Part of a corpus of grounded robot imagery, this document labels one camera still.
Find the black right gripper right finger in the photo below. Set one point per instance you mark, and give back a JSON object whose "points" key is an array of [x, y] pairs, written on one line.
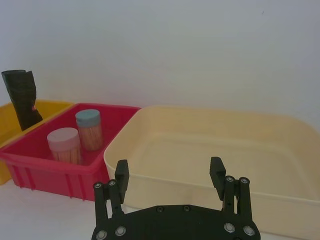
{"points": [[217, 175]]}

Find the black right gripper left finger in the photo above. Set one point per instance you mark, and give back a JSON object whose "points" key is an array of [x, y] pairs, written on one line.
{"points": [[122, 180]]}

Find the cream plastic bin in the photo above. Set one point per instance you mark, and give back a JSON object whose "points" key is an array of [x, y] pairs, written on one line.
{"points": [[190, 140]]}

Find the toothpick jar with blue lid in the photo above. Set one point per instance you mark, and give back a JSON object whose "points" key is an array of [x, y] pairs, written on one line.
{"points": [[90, 132]]}

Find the toothpick jar with pink lid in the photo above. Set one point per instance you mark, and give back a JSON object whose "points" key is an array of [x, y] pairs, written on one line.
{"points": [[65, 145]]}

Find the red plastic bin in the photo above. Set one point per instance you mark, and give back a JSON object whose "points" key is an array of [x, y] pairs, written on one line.
{"points": [[50, 177]]}

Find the yellow plastic bin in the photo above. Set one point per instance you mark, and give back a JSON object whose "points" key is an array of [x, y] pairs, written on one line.
{"points": [[7, 120]]}

